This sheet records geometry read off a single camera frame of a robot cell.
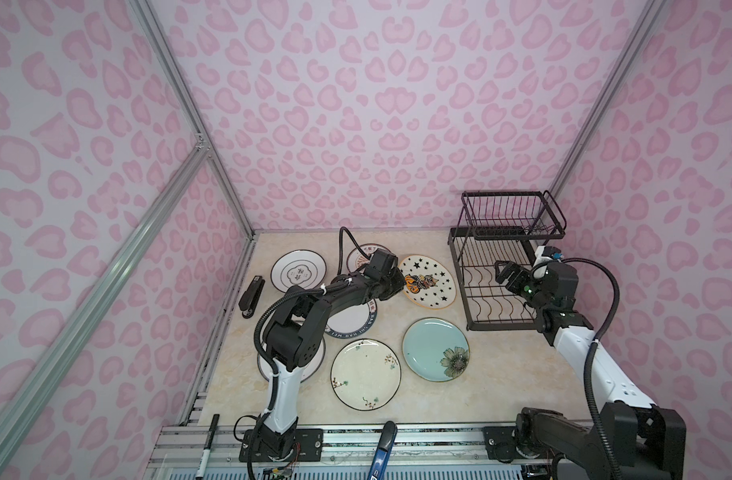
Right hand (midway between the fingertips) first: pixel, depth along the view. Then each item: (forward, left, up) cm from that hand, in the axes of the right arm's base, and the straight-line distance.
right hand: (510, 265), depth 82 cm
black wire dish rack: (+34, -11, -19) cm, 40 cm away
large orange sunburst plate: (-24, +56, -19) cm, 64 cm away
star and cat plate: (+7, +19, -19) cm, 28 cm away
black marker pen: (-42, +77, -19) cm, 90 cm away
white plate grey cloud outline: (+13, +66, -20) cm, 71 cm away
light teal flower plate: (-16, +19, -21) cm, 32 cm away
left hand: (+5, +27, -13) cm, 30 cm away
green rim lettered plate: (-8, +45, -20) cm, 49 cm away
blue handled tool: (-44, +35, -16) cm, 58 cm away
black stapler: (-1, +78, -17) cm, 80 cm away
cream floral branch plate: (-24, +40, -20) cm, 50 cm away
